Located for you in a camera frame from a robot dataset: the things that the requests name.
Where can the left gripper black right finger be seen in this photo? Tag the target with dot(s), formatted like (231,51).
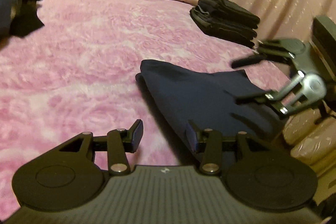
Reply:
(252,171)

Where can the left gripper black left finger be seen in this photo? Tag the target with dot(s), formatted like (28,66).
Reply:
(77,170)

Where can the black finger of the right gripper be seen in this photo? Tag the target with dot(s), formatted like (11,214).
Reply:
(303,91)
(282,51)

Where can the navy blue garment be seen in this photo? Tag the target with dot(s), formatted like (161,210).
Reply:
(175,95)

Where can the stack of folded dark clothes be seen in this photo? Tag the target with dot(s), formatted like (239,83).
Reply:
(226,20)

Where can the pile of unfolded dark clothes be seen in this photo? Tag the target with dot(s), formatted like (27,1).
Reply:
(19,18)

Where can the pink rose pattern blanket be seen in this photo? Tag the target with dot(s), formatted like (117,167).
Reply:
(77,73)

